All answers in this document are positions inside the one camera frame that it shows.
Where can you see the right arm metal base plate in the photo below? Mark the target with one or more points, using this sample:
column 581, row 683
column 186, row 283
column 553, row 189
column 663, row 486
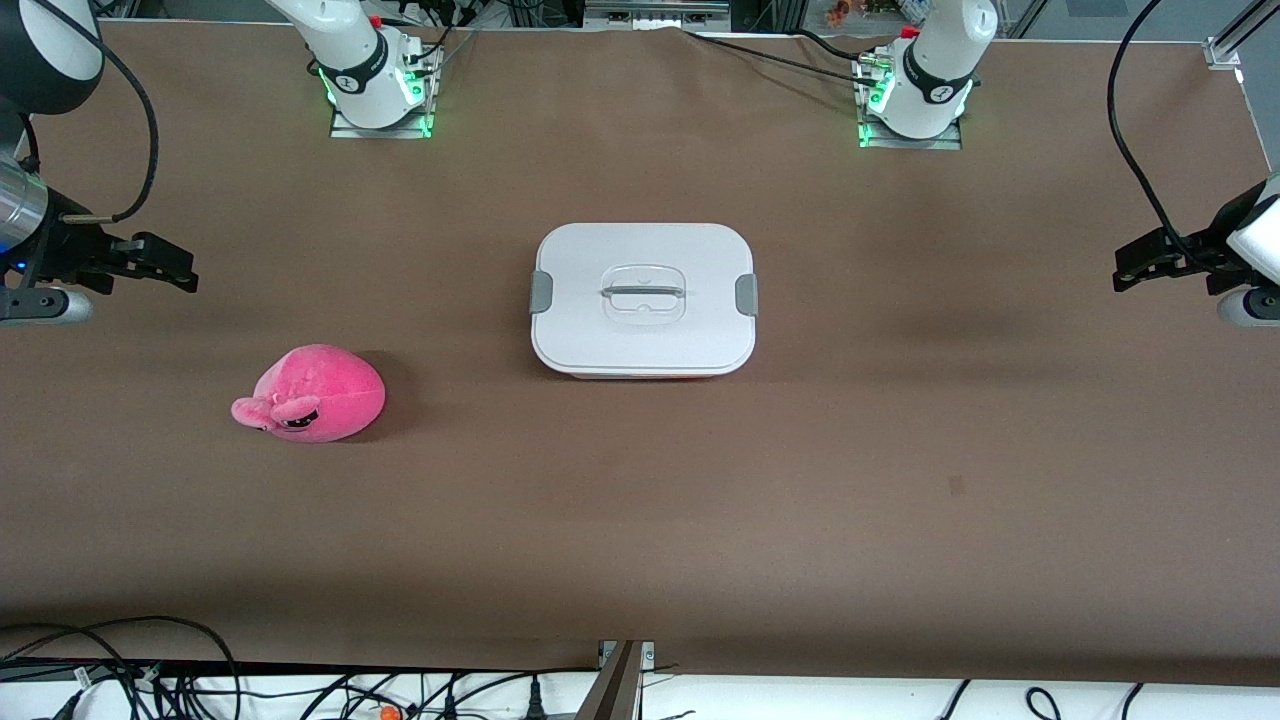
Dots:
column 345, row 128

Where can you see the white box lid grey clips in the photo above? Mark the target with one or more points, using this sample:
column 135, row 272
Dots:
column 640, row 250

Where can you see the orange figurine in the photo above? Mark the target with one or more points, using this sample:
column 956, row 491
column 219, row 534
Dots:
column 838, row 12

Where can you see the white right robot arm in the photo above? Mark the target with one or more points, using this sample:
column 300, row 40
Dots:
column 350, row 45

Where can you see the metal corner bracket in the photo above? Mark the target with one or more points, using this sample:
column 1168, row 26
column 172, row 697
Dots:
column 1222, row 53

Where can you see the pink plastic box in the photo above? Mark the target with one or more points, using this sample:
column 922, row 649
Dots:
column 650, row 377

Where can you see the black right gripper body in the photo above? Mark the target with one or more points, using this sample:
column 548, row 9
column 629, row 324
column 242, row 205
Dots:
column 68, row 252

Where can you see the brown table cover sheet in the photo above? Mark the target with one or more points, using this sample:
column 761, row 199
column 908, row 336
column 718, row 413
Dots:
column 640, row 520

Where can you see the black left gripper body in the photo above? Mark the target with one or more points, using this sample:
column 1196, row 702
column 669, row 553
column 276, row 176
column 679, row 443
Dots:
column 1206, row 247

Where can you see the aluminium profile post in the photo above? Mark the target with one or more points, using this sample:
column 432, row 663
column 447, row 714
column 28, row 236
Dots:
column 612, row 690

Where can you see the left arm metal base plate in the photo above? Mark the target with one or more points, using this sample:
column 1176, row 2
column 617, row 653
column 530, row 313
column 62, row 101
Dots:
column 950, row 142

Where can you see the pink plush toy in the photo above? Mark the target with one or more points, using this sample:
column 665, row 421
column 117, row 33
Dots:
column 325, row 385

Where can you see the metal rail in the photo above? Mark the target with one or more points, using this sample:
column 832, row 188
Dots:
column 655, row 12

